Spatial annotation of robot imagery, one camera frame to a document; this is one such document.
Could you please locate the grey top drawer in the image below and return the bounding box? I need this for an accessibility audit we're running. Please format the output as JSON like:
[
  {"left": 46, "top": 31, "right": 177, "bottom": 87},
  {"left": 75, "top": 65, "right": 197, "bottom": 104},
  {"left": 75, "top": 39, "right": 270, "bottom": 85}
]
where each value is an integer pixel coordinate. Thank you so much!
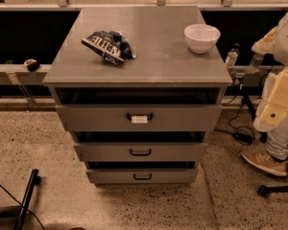
[{"left": 56, "top": 104, "right": 222, "bottom": 132}]

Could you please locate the black power adapter with cable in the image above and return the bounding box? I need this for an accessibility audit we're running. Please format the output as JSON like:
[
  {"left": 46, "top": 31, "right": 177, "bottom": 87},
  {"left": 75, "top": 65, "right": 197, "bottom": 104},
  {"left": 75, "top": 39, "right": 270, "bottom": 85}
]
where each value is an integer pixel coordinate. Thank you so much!
[{"left": 213, "top": 103, "right": 256, "bottom": 146}]

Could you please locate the yellow black tape measure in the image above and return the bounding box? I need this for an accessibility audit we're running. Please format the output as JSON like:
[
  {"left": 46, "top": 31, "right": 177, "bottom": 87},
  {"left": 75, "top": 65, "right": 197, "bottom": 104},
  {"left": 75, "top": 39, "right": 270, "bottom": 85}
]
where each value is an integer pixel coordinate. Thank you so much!
[{"left": 24, "top": 58, "right": 40, "bottom": 72}]

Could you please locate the clear water bottle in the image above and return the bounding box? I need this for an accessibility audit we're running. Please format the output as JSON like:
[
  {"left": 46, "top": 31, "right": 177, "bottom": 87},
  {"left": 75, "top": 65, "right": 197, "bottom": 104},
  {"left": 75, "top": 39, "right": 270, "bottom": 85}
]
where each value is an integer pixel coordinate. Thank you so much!
[
  {"left": 250, "top": 53, "right": 265, "bottom": 73},
  {"left": 225, "top": 43, "right": 240, "bottom": 68}
]

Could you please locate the left clear water bottle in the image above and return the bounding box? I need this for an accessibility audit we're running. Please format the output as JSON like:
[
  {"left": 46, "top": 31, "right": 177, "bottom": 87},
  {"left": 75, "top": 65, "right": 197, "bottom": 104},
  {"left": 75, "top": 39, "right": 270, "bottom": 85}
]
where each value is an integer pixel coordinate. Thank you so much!
[{"left": 225, "top": 43, "right": 240, "bottom": 68}]

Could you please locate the grey drawer cabinet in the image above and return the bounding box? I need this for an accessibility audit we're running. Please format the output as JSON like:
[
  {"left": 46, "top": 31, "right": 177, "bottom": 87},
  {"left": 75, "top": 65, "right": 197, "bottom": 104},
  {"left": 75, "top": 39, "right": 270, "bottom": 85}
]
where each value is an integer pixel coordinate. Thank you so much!
[{"left": 42, "top": 5, "right": 233, "bottom": 186}]

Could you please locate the blue crumpled chip bag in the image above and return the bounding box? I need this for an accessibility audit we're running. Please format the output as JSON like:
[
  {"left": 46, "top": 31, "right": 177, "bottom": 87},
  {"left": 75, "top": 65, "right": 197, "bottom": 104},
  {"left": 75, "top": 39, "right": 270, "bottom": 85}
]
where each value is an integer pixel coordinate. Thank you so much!
[{"left": 82, "top": 31, "right": 135, "bottom": 66}]

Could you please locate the right clear water bottle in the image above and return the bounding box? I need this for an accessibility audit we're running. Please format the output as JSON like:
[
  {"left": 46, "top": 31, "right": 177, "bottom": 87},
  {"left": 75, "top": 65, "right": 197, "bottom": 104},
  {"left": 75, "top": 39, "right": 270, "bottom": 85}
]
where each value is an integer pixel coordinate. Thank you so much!
[{"left": 250, "top": 53, "right": 265, "bottom": 73}]

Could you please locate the black chair base leg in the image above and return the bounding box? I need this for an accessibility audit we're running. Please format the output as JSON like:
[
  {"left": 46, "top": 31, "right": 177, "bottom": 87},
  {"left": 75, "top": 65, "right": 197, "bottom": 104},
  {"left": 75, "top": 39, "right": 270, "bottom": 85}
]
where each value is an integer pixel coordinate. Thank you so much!
[{"left": 257, "top": 185, "right": 288, "bottom": 198}]

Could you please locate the black tripod stand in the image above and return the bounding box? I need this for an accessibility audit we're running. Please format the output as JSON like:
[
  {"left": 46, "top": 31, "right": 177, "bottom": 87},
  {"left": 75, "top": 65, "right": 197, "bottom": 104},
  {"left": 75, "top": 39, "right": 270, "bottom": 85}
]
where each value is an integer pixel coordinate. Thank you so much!
[{"left": 239, "top": 85, "right": 267, "bottom": 143}]

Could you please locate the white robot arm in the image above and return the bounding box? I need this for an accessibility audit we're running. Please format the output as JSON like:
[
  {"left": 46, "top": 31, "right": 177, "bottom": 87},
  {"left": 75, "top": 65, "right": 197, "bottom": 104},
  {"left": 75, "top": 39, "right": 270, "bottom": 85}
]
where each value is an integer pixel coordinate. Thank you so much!
[{"left": 252, "top": 12, "right": 288, "bottom": 131}]

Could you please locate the seated person in light trousers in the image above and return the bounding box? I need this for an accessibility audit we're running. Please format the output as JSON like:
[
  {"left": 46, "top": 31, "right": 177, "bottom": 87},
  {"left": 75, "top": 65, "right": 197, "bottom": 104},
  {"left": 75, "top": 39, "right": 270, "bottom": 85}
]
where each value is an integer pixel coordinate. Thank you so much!
[{"left": 240, "top": 114, "right": 288, "bottom": 176}]

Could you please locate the black stand leg left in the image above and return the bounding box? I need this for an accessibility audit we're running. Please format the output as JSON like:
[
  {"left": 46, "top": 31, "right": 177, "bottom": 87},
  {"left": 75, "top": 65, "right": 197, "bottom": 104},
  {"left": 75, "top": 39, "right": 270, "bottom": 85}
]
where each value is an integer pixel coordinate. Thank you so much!
[{"left": 13, "top": 169, "right": 40, "bottom": 230}]

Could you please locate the white ceramic bowl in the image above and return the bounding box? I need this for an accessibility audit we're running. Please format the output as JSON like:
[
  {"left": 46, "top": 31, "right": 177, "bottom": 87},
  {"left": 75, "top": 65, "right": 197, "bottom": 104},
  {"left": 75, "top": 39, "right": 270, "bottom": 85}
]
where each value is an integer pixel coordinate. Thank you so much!
[{"left": 184, "top": 24, "right": 221, "bottom": 54}]

